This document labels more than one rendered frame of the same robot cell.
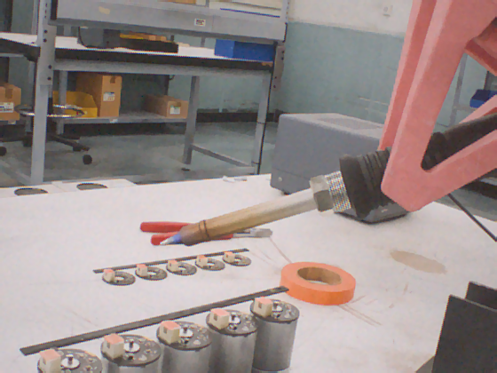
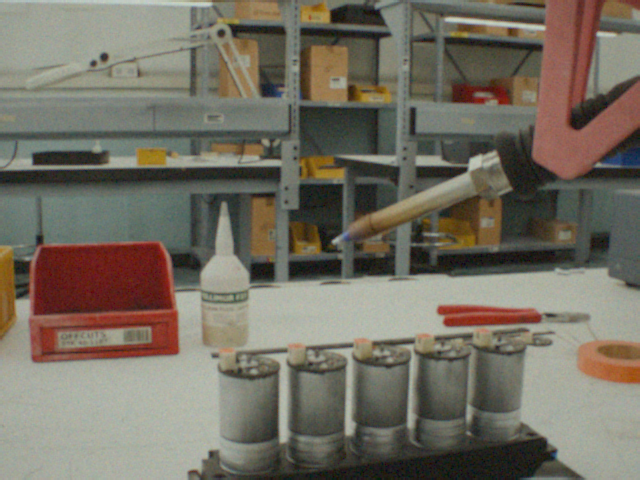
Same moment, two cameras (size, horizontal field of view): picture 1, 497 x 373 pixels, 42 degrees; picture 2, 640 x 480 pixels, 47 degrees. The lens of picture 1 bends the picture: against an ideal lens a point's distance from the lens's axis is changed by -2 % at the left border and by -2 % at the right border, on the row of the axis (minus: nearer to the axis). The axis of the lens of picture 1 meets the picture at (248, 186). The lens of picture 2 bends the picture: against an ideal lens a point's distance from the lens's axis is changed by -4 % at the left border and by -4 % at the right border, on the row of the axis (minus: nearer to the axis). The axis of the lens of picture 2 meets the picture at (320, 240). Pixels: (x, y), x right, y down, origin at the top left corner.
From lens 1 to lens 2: 0.10 m
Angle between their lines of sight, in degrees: 27
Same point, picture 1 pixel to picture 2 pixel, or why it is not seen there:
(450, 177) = (600, 132)
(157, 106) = (544, 231)
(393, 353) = not seen: outside the picture
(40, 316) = not seen: hidden behind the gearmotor
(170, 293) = not seen: hidden behind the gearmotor
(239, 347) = (443, 374)
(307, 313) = (598, 389)
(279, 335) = (498, 368)
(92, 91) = (469, 218)
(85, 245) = (371, 325)
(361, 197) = (512, 168)
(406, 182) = (555, 144)
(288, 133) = (624, 211)
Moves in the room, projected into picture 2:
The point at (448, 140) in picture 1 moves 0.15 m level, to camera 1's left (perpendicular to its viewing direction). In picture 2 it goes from (606, 98) to (209, 95)
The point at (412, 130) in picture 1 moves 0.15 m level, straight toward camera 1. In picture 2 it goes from (549, 85) to (150, 37)
